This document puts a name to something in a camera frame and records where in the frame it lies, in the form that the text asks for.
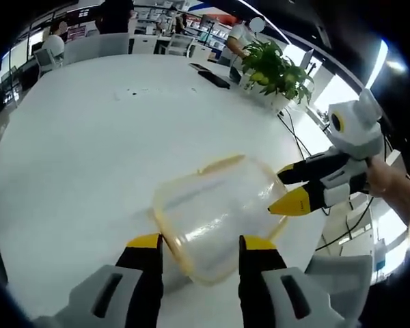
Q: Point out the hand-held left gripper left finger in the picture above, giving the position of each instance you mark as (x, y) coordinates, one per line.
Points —
(136, 283)

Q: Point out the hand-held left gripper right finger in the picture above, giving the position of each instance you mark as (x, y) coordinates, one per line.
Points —
(259, 283)

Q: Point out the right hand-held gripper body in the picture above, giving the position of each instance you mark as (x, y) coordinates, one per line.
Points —
(358, 130)

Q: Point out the clear container with yellow buckles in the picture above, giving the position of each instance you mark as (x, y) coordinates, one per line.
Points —
(212, 212)

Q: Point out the person's right hand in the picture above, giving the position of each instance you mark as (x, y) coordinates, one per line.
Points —
(386, 181)

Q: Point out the green potted plant white pot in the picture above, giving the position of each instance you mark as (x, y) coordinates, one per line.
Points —
(273, 71)

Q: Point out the small black phone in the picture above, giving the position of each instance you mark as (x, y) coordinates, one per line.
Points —
(199, 66)

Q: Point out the white office chair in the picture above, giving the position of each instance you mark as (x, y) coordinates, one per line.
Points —
(180, 44)
(46, 61)

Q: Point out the storage shelf with boxes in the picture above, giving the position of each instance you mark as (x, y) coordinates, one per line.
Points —
(198, 24)

